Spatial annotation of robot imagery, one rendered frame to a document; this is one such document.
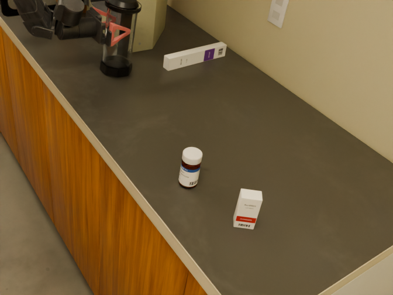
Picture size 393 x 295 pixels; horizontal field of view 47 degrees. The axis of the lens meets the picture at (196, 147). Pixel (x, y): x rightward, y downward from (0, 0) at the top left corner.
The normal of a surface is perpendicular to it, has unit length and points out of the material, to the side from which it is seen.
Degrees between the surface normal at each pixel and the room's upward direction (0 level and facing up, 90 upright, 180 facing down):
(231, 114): 0
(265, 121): 0
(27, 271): 0
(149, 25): 90
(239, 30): 90
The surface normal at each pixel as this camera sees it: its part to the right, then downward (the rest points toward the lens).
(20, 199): 0.14, -0.78
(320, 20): -0.81, 0.27
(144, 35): 0.57, 0.57
